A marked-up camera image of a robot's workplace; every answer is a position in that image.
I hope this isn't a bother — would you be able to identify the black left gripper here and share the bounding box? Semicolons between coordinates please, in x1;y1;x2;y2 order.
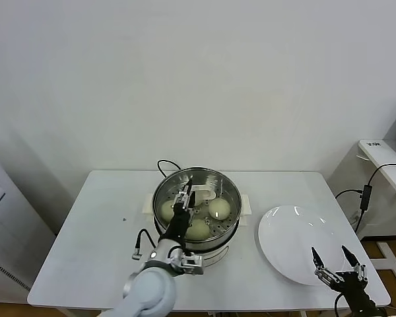
158;179;198;247

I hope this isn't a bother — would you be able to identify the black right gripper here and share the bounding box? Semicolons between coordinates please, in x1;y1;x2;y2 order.
310;244;383;317

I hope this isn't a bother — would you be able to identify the white steamed baozi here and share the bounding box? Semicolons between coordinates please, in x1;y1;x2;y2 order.
208;197;232;221
185;218;211;241
160;199;178;223

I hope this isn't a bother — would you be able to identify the perforated steel steamer basket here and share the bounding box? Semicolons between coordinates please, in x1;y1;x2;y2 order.
151;167;243;251

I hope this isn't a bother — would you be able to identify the white round plate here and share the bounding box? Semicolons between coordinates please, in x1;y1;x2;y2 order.
257;205;346;287

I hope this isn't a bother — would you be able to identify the cream electric cooker pot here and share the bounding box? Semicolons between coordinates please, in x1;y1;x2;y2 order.
141;193;253;267

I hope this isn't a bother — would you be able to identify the dark grey power adapter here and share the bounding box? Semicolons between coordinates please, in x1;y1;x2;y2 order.
359;184;372;211

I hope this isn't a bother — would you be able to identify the white cabinet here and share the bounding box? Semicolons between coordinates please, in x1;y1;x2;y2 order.
0;150;59;295

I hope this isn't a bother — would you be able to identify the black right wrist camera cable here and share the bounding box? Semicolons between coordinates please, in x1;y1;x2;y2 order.
333;292;349;317

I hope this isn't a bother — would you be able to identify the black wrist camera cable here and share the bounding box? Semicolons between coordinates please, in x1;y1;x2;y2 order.
333;292;349;317
131;227;161;262

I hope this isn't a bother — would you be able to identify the black cooker power cable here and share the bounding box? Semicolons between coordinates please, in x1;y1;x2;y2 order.
156;159;183;180

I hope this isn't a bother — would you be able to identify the thin black adapter cable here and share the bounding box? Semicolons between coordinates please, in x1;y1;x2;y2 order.
368;161;396;188
354;208;367;234
334;188;364;201

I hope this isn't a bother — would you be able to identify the white desk floor frame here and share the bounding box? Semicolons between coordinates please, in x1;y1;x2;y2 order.
366;240;396;289

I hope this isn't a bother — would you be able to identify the black left wrist camera cable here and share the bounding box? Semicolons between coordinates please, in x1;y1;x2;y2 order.
131;227;161;262

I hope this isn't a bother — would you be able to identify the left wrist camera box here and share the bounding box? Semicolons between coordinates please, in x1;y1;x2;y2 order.
180;252;205;276

